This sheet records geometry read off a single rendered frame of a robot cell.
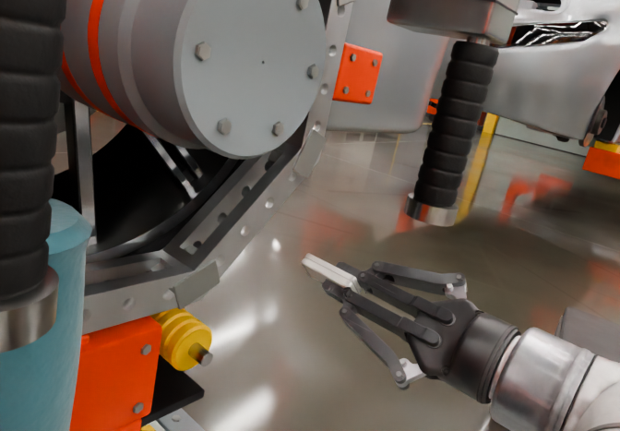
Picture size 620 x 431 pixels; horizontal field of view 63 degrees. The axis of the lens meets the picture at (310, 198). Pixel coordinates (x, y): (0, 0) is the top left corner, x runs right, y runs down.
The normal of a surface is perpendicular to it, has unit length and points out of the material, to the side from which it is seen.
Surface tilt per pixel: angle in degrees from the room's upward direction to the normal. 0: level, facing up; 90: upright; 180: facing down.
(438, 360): 45
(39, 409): 92
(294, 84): 90
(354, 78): 90
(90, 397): 90
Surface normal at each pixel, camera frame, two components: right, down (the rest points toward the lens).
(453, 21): -0.64, 0.07
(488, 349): -0.38, -0.52
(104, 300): 0.74, 0.33
